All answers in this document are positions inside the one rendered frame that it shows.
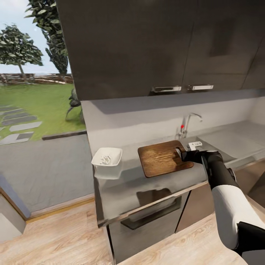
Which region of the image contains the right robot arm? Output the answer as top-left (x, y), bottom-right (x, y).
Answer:
top-left (181, 141), bottom-right (265, 265)

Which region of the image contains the cutting board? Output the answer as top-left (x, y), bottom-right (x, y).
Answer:
top-left (138, 140), bottom-right (194, 178)

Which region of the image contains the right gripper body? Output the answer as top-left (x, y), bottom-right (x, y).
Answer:
top-left (181, 150), bottom-right (199, 162)

